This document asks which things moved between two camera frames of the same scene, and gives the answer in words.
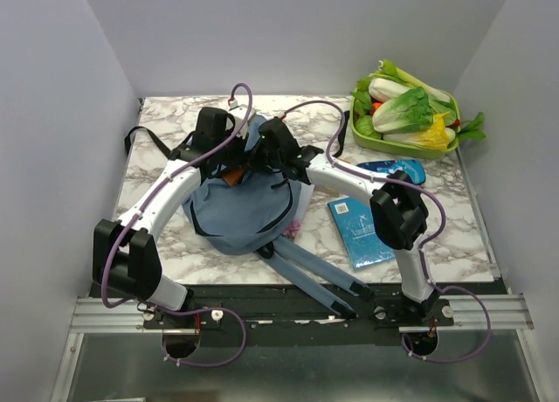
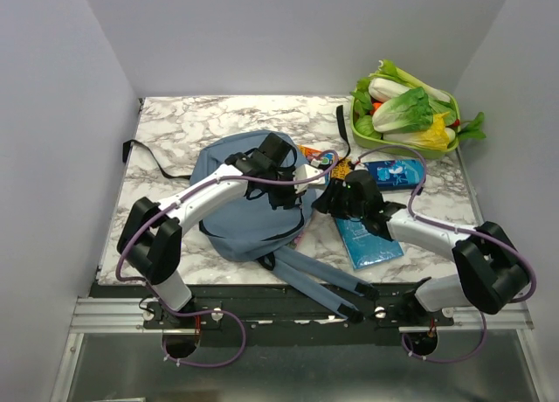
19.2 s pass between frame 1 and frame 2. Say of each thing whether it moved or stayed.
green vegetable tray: stayed
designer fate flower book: moved
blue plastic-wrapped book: stayed
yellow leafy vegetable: stayed
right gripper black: moved
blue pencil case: stayed
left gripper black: moved
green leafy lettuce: stayed
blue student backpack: moved
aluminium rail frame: stayed
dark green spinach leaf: stayed
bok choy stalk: stayed
